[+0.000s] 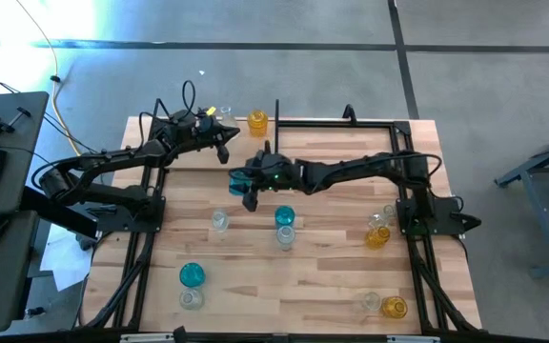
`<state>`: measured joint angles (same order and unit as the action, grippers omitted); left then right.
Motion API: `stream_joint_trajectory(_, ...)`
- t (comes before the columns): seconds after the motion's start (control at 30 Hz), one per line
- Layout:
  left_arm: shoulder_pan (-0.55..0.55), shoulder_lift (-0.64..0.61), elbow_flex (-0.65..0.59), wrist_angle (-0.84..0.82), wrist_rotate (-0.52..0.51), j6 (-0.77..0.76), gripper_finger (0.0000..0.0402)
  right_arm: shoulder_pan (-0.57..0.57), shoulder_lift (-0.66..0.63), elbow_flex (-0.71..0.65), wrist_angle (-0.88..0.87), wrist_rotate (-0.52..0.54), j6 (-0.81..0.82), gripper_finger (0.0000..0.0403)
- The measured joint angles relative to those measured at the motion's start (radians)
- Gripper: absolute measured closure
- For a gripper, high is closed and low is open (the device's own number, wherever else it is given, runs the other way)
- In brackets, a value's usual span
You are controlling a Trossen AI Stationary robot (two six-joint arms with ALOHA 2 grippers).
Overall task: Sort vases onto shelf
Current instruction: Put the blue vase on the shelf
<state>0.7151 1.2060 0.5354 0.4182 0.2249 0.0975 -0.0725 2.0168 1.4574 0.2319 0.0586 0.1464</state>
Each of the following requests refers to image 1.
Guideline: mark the black table edge clamp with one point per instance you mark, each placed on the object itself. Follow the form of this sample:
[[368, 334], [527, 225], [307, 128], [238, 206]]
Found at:
[[179, 332]]

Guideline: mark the yellow tag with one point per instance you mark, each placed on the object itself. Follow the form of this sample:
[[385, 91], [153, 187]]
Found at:
[[211, 111]]

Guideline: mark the grey metal stand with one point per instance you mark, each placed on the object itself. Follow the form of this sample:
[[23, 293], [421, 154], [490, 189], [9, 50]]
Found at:
[[536, 219]]

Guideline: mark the small teal glass vase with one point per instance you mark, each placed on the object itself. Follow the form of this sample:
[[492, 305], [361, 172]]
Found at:
[[284, 216]]

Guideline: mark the black table edge bracket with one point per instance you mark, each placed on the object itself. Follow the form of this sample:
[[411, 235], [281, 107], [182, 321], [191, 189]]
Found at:
[[349, 114]]

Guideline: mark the clear ribbed glass bottle vase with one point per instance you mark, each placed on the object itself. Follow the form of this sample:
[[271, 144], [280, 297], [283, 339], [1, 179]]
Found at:
[[285, 236]]

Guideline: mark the yellow ribbed glass bottle vase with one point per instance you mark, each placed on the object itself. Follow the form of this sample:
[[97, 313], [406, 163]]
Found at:
[[377, 238]]

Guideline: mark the black vertical frame post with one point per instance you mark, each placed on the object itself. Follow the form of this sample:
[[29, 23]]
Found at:
[[276, 119]]

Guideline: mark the yellow diamond textured glass vase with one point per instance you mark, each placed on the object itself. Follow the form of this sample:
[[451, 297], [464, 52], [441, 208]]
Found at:
[[258, 125]]

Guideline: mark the white paper sheet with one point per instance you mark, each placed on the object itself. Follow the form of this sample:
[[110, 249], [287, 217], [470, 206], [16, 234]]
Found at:
[[65, 267]]

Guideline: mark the yellow round glass vase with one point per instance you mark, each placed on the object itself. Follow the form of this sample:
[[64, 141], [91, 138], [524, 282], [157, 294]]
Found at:
[[394, 307]]

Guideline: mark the large teal glass vase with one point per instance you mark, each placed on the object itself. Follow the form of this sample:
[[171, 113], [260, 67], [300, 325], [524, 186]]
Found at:
[[192, 275]]

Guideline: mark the clear round glass vase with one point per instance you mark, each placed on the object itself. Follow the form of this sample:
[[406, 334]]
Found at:
[[191, 299]]

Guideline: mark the silver metal bracket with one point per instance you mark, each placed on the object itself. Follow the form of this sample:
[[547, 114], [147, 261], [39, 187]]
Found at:
[[148, 338], [412, 339]]

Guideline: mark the dark grey desk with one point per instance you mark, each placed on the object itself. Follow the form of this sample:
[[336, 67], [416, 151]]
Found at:
[[22, 143]]

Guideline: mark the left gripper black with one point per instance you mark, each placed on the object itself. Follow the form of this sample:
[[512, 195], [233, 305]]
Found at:
[[193, 131]]

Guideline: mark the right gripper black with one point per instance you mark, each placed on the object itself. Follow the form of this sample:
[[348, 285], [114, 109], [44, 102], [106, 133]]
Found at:
[[277, 174]]

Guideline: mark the teal square textured glass vase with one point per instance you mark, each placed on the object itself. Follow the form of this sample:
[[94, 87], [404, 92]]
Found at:
[[238, 183]]

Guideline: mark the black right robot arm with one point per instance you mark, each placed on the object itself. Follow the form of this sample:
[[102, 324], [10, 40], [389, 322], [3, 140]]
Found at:
[[351, 171]]

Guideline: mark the black aluminium table frame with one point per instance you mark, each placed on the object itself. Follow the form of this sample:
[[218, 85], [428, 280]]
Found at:
[[331, 125]]

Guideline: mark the clear twisted conical glass vase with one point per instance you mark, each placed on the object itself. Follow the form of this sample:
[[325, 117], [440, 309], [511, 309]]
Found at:
[[227, 116], [376, 220]]

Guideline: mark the clear ribbed square glass vase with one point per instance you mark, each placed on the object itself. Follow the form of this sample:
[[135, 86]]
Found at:
[[219, 220]]

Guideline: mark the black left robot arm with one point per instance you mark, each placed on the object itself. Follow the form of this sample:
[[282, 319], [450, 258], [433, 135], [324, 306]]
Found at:
[[112, 155]]

